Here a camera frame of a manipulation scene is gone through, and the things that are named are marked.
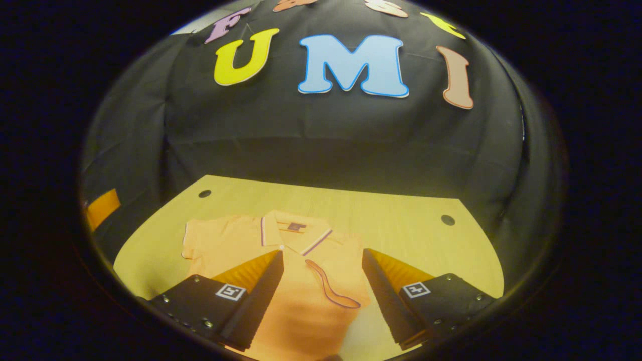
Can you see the orange T-shirt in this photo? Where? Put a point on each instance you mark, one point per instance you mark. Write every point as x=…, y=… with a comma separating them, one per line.
x=301, y=311

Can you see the black backdrop cloth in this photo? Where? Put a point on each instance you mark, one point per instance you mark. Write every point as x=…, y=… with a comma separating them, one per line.
x=326, y=140

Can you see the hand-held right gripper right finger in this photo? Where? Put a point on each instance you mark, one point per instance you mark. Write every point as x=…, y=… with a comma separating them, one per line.
x=383, y=296

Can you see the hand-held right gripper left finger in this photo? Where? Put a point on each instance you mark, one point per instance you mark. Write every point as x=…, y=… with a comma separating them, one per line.
x=261, y=296

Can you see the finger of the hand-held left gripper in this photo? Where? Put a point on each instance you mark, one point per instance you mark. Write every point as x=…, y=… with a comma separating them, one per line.
x=103, y=209

